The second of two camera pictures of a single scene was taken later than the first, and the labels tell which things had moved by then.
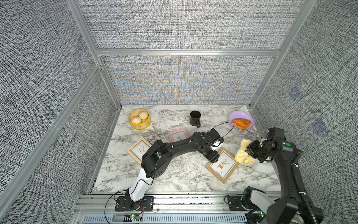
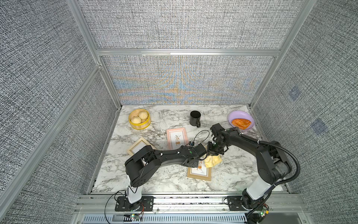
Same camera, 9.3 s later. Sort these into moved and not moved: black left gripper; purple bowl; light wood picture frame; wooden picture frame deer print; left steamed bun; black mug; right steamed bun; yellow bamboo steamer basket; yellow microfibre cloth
Moved: black left gripper; yellow microfibre cloth; wooden picture frame deer print
Not moved: right steamed bun; yellow bamboo steamer basket; light wood picture frame; purple bowl; black mug; left steamed bun
